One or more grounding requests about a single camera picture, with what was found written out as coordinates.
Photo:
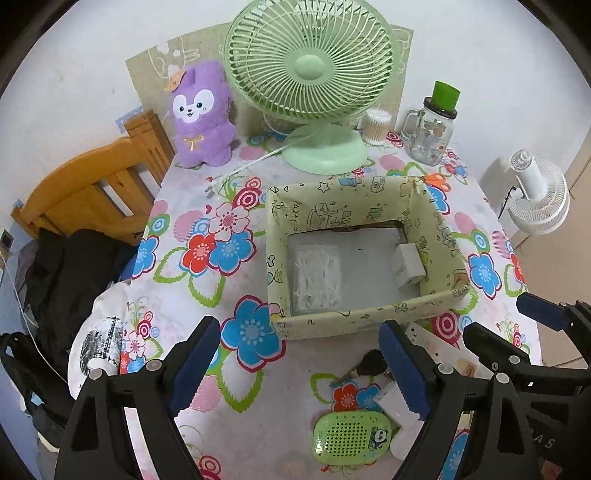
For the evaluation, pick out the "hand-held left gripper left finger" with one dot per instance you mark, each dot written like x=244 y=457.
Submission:
x=198 y=357

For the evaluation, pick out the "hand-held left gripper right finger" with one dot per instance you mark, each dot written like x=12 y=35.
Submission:
x=401 y=367

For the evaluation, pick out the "green perforated panda device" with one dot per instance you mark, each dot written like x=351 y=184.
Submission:
x=346 y=438

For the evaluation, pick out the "black backpack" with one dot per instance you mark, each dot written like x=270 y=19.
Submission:
x=18 y=369

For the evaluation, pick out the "white plastic packet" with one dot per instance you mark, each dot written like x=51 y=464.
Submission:
x=318 y=277

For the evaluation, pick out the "green plastic cup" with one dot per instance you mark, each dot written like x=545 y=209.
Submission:
x=445 y=94

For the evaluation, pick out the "black jacket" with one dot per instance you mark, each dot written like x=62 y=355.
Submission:
x=69 y=277

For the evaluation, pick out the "white cloth with black print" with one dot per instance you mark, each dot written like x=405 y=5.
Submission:
x=101 y=341

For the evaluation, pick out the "purple plush toy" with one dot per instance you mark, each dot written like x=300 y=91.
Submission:
x=203 y=134

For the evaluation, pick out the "wall socket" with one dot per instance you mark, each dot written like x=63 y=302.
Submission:
x=6 y=240

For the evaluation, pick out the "cotton swab container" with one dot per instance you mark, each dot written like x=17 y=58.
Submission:
x=376 y=127

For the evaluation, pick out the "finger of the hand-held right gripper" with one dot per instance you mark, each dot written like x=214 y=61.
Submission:
x=540 y=312
x=489 y=344

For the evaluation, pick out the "white power adapter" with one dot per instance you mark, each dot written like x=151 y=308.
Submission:
x=406 y=267

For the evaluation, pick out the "green table fan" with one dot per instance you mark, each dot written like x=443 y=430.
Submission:
x=309 y=67

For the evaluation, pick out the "black head key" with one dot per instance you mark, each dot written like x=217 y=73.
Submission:
x=371 y=362

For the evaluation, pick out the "white remote control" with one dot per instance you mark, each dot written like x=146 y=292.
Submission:
x=429 y=344

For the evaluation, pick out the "orange scissors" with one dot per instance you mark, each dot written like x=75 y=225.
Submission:
x=436 y=180

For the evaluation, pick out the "glass jar mug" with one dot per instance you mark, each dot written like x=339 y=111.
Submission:
x=427 y=143

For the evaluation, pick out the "small white box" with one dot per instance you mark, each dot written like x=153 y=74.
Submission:
x=392 y=404

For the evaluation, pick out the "floral tablecloth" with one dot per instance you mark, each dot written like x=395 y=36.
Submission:
x=323 y=355

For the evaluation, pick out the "white standing fan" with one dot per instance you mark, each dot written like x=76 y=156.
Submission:
x=540 y=198

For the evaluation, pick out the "wooden chair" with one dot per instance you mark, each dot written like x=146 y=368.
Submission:
x=83 y=170

